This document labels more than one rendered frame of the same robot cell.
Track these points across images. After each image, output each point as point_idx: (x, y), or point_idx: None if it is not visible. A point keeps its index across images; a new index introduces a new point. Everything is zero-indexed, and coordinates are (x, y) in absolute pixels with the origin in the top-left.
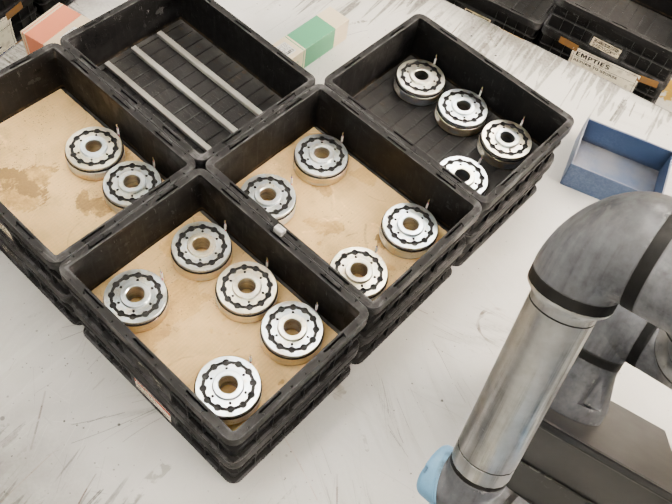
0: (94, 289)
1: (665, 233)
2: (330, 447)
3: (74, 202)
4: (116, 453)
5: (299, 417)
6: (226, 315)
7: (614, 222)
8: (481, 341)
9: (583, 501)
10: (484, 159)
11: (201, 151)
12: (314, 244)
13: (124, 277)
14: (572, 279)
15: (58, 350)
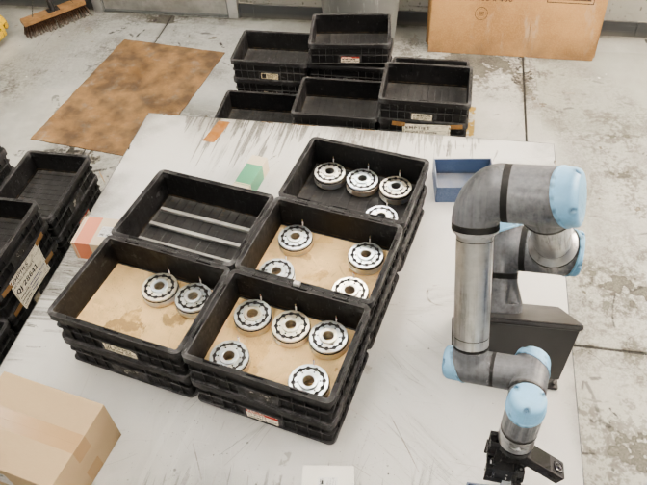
0: None
1: (504, 178)
2: (377, 401)
3: (162, 322)
4: (254, 459)
5: (352, 391)
6: (286, 346)
7: (480, 183)
8: (434, 307)
9: None
10: (388, 203)
11: None
12: None
13: (217, 349)
14: (474, 218)
15: (188, 417)
